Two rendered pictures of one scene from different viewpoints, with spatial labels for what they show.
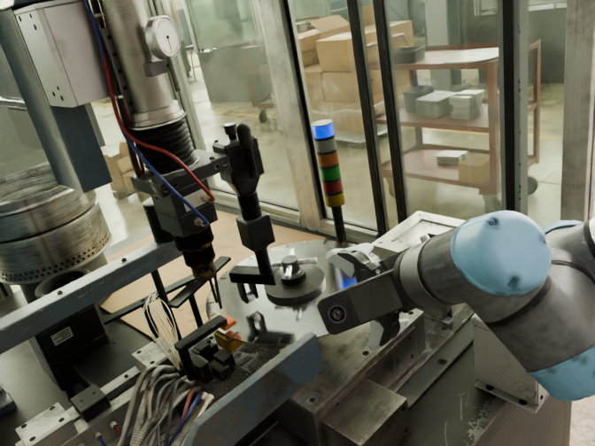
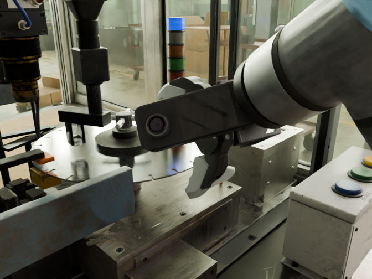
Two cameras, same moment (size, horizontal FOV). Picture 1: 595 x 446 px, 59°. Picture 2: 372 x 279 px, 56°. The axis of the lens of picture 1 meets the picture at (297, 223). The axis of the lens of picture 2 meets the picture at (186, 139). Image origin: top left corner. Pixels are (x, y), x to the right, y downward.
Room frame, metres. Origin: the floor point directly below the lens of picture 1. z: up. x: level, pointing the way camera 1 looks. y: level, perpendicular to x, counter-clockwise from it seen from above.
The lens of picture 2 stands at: (0.20, -0.02, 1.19)
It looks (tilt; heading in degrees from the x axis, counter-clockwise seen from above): 21 degrees down; 353
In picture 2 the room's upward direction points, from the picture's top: straight up
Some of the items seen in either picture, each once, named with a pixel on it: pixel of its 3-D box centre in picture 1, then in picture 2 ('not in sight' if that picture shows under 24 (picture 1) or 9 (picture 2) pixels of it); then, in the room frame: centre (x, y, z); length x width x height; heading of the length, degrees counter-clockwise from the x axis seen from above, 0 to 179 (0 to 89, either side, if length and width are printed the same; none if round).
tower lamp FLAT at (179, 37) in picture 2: (325, 143); (176, 37); (1.09, -0.09, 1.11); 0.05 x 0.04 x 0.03; 39
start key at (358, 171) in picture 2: not in sight; (362, 176); (0.72, -0.40, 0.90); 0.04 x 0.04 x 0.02
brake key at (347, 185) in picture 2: not in sight; (347, 190); (0.68, -0.34, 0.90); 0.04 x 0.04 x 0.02
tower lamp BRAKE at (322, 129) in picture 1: (322, 129); (175, 23); (1.09, -0.09, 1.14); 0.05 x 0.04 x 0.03; 39
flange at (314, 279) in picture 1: (293, 278); (125, 134); (0.81, 0.03, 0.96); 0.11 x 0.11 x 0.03
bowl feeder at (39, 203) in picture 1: (52, 244); not in sight; (1.29, 0.65, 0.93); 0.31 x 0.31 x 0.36
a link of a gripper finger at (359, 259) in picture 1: (359, 268); (192, 97); (0.59, -0.07, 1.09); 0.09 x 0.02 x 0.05; 24
